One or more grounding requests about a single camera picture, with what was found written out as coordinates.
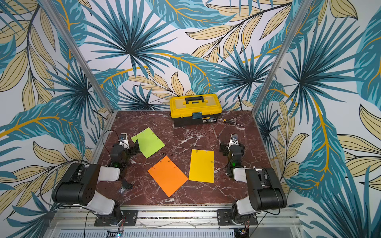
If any yellow paper sheet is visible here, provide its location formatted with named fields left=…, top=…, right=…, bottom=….
left=189, top=149, right=214, bottom=183

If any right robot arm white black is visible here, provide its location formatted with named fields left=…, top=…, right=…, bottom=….
left=217, top=140, right=287, bottom=225

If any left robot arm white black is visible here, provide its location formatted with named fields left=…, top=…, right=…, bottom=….
left=52, top=140, right=140, bottom=226

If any green paper sheet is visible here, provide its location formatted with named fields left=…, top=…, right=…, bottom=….
left=131, top=128, right=165, bottom=159

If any small screwdriver yellow black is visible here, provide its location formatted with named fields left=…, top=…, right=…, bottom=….
left=223, top=119, right=236, bottom=125

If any small black clip object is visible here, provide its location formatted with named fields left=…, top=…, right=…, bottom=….
left=119, top=180, right=134, bottom=194

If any orange paper sheet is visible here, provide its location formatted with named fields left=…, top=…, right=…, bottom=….
left=148, top=156, right=188, bottom=197

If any yellow black toolbox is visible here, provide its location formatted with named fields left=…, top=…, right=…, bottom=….
left=170, top=94, right=222, bottom=127

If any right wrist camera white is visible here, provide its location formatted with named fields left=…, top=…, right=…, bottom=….
left=228, top=133, right=239, bottom=147

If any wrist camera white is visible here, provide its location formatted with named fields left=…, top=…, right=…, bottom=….
left=119, top=133, right=130, bottom=149
left=228, top=133, right=239, bottom=147

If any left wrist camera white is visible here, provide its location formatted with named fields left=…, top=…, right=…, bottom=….
left=119, top=133, right=130, bottom=149

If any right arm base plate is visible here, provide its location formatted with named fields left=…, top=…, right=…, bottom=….
left=216, top=207, right=258, bottom=226

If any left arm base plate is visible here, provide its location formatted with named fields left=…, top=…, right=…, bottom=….
left=94, top=210, right=138, bottom=227

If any aluminium frame rail front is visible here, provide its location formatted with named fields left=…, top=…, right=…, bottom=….
left=44, top=204, right=307, bottom=238

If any left aluminium corner post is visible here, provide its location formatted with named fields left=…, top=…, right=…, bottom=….
left=41, top=0, right=114, bottom=114

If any aluminium corner post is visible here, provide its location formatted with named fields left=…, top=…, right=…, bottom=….
left=252, top=0, right=312, bottom=117
left=41, top=0, right=114, bottom=114

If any right aluminium corner post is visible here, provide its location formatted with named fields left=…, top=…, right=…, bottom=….
left=252, top=0, right=312, bottom=117

